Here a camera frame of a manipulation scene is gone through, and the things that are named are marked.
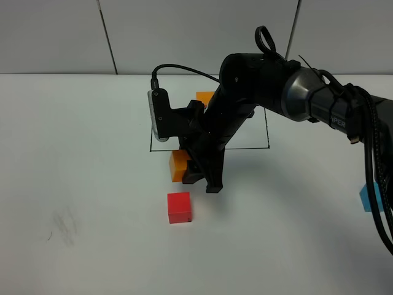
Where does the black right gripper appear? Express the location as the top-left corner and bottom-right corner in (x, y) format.
(181, 86), (255, 194)

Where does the red cube block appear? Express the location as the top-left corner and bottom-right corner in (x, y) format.
(167, 192), (192, 224)

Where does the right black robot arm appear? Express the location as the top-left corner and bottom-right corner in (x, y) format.
(181, 53), (392, 193)

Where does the template orange cube block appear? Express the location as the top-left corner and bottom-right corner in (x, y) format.
(196, 92), (214, 108)

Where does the loose blue cube block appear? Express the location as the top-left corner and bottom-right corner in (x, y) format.
(359, 183), (384, 213)

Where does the black cable tie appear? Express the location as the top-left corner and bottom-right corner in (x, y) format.
(299, 55), (325, 84)

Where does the black right camera cable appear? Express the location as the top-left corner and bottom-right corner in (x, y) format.
(150, 25), (393, 258)

